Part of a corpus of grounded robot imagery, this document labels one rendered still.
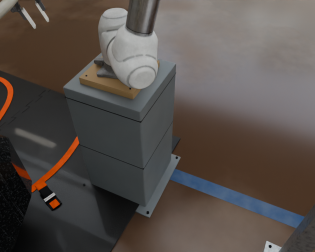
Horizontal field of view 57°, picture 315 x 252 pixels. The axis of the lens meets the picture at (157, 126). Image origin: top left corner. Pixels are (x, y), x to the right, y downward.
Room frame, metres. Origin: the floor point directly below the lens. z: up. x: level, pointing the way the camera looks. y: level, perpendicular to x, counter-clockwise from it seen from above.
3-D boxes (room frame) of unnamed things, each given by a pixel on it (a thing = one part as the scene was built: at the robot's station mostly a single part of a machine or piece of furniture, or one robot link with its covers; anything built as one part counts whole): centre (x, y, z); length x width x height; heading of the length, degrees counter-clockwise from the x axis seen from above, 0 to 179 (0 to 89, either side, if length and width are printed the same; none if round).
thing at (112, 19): (1.14, 0.17, 1.00); 0.18 x 0.16 x 0.22; 22
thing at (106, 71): (1.15, 0.19, 0.86); 0.22 x 0.18 x 0.06; 76
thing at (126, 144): (1.15, 0.17, 0.40); 0.50 x 0.50 x 0.80; 65
